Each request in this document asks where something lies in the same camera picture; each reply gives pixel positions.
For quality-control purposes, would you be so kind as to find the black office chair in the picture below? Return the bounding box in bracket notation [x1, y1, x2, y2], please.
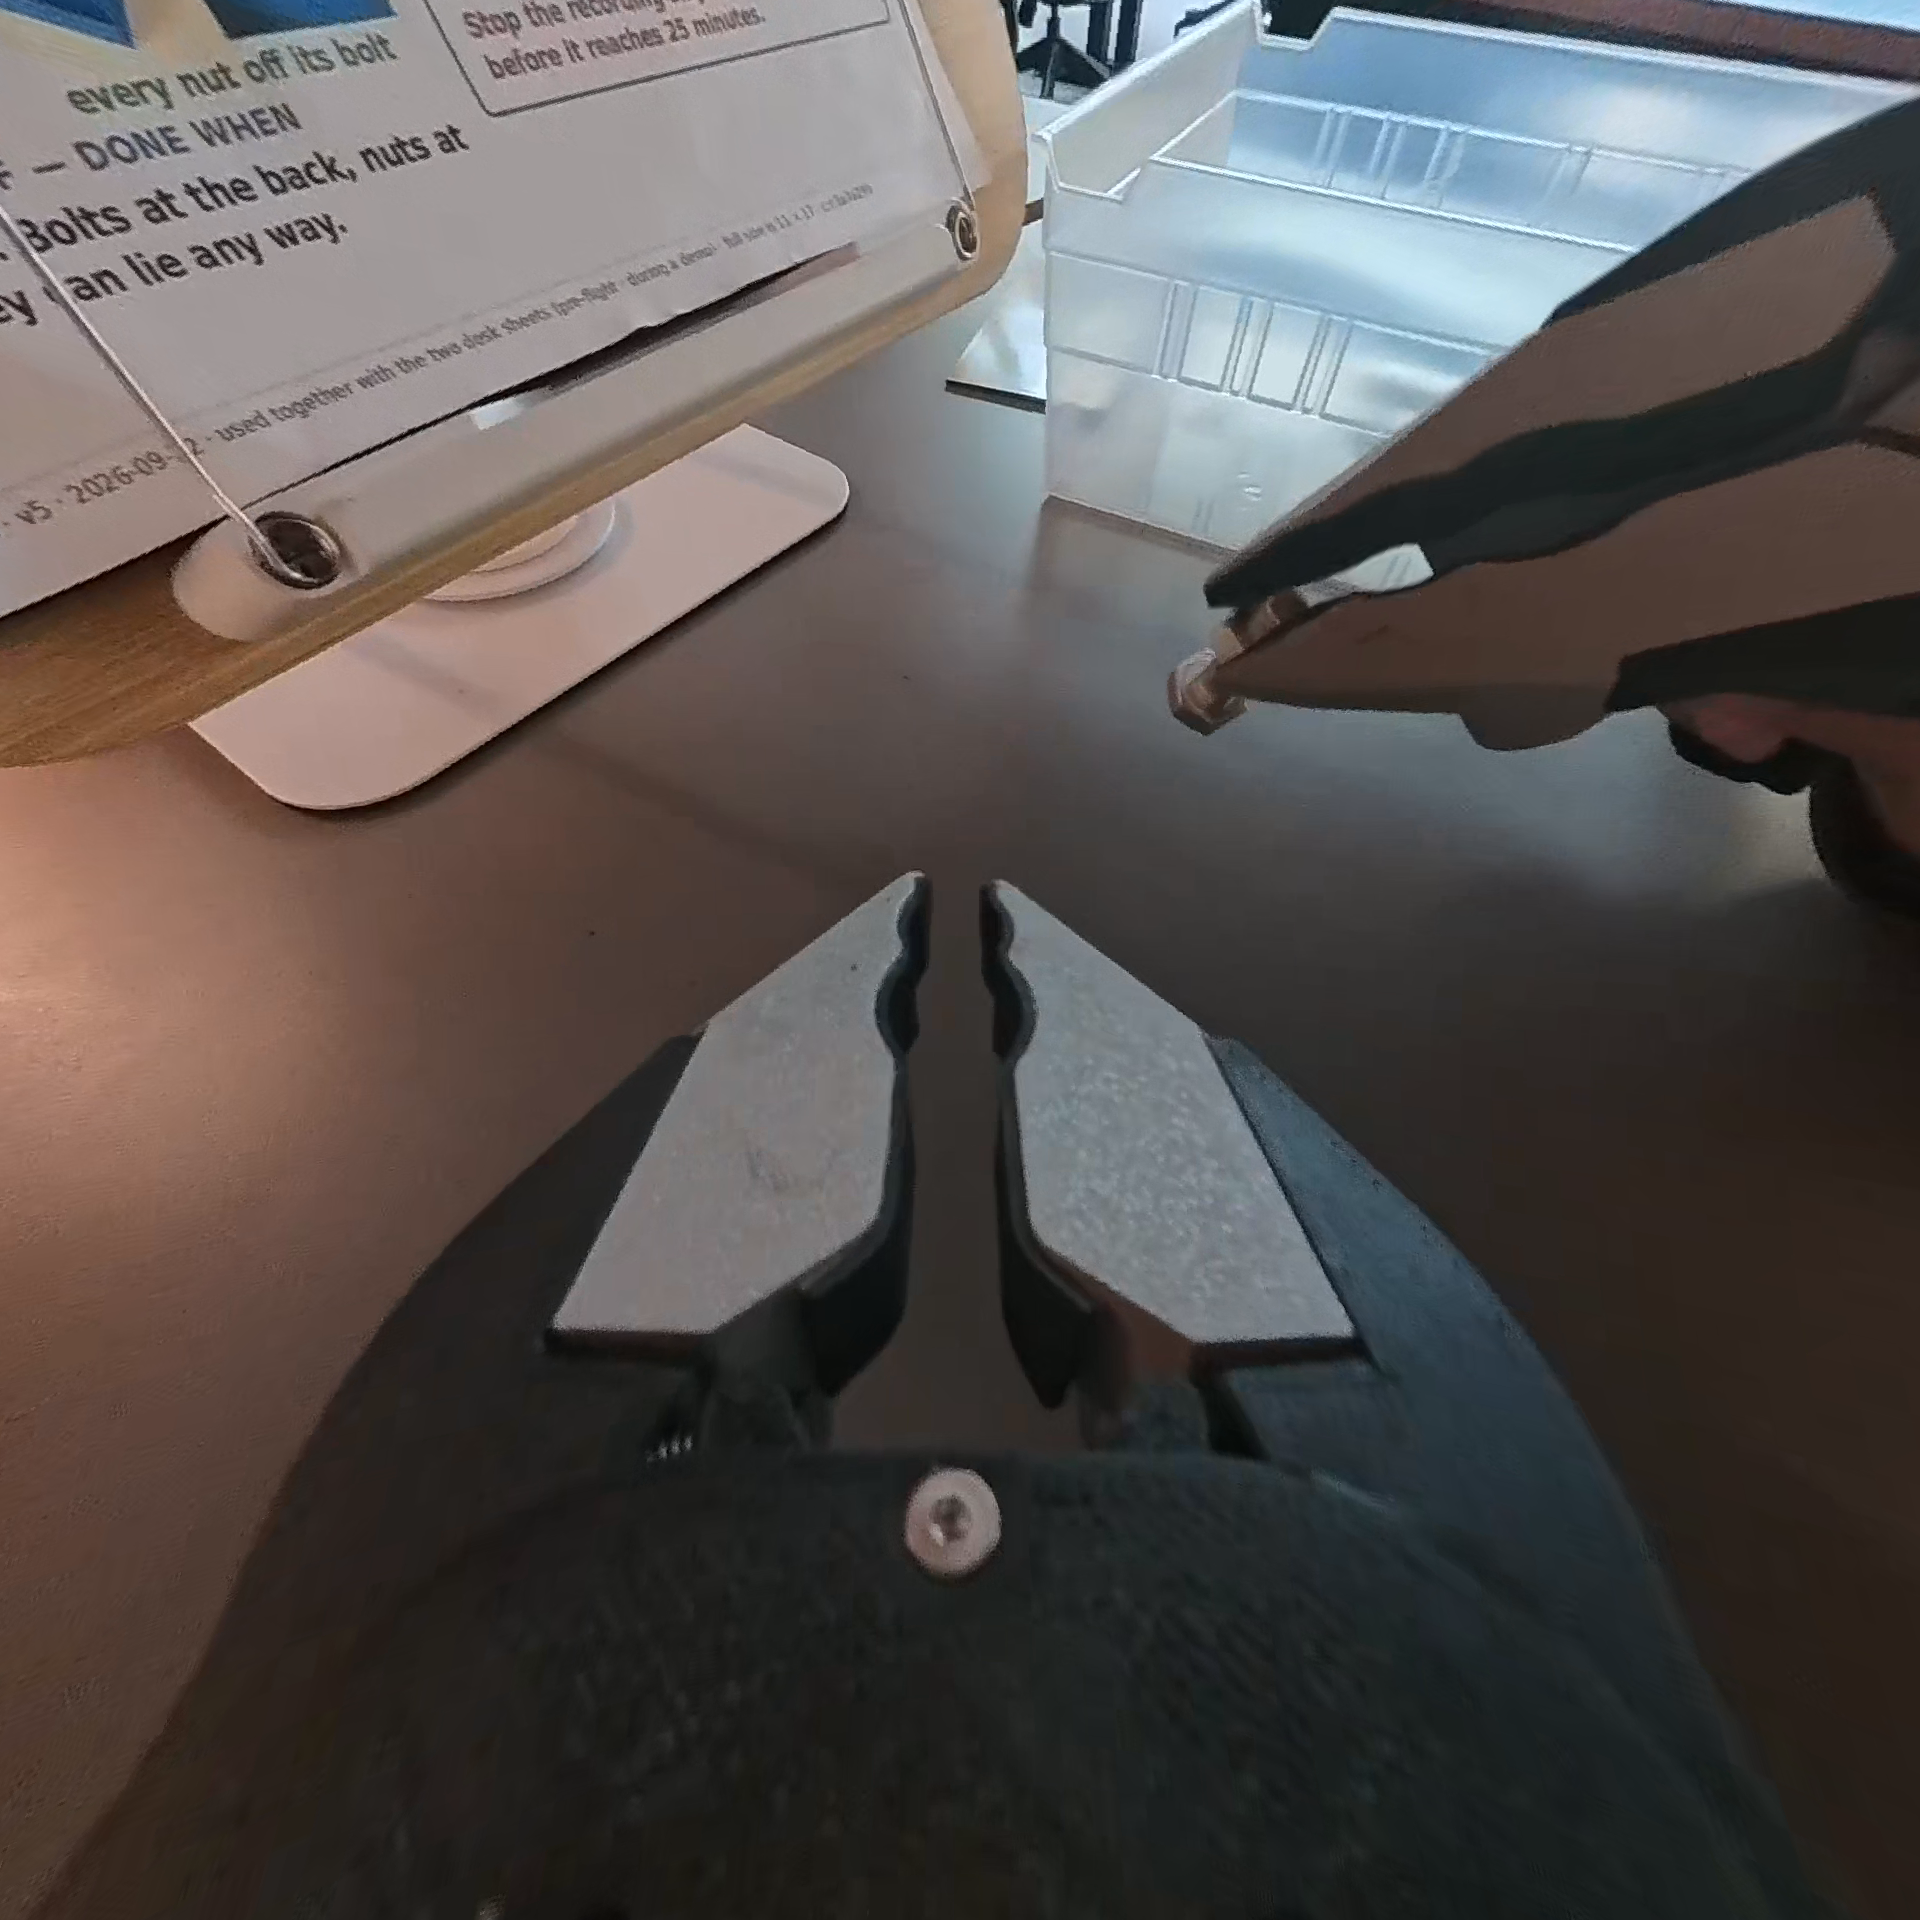
[1011, 0, 1147, 99]

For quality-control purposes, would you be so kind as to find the person's right hand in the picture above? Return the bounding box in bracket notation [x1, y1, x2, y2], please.
[1665, 696, 1837, 796]

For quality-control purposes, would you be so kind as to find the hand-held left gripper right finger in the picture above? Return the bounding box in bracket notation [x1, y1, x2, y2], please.
[979, 879, 1361, 1449]

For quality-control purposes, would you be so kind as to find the white stand base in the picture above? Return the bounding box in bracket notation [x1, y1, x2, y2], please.
[187, 424, 851, 811]

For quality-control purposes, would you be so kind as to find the printed paper instruction sheet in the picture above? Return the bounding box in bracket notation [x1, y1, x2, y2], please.
[0, 0, 993, 617]

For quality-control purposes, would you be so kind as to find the thin steel wire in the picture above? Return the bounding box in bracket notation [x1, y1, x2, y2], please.
[0, 201, 299, 557]
[892, 0, 974, 235]

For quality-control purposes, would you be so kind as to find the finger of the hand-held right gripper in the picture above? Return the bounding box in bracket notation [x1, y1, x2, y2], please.
[1222, 428, 1920, 750]
[1205, 197, 1899, 611]

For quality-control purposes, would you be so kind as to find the steel bolt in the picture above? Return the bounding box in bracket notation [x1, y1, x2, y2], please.
[1211, 547, 1430, 659]

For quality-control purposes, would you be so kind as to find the clear plastic bin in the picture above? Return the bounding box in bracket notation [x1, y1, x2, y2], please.
[1034, 0, 1920, 552]

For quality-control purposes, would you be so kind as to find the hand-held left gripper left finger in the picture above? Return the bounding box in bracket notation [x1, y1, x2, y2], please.
[549, 872, 932, 1449]

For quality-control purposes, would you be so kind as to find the dark flat plate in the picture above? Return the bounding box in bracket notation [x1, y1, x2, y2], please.
[943, 306, 1052, 411]

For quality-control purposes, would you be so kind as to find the wooden sign board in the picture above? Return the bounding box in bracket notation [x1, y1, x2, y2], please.
[0, 0, 1034, 770]

